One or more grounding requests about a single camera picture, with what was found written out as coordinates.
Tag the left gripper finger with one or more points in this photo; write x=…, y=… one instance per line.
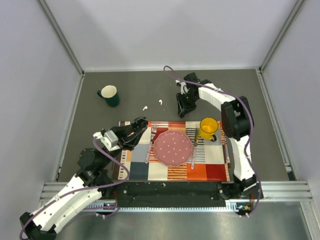
x=131, y=141
x=140, y=123

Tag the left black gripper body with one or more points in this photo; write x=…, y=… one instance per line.
x=120, y=135

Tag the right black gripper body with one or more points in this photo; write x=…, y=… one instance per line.
x=187, y=101

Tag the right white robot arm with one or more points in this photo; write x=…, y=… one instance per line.
x=237, y=124

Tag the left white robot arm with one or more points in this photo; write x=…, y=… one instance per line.
x=90, y=182

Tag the yellow transparent mug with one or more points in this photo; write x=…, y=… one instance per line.
x=208, y=128

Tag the pink dotted plate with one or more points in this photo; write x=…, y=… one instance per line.
x=173, y=148

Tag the colourful patchwork placemat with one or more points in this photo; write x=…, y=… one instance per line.
x=212, y=158

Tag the dark green mug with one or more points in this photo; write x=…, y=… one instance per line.
x=110, y=94

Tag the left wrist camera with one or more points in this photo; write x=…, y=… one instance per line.
x=108, y=138

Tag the pink handled fork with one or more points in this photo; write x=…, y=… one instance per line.
x=154, y=128

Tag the pink handled knife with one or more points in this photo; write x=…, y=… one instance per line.
x=195, y=144

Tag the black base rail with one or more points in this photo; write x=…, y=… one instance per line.
x=188, y=196

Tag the right aluminium frame post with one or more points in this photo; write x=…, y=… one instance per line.
x=284, y=29

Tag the aluminium frame post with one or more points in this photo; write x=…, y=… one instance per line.
x=60, y=35
x=284, y=29

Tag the left aluminium frame post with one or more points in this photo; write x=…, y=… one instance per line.
x=60, y=35

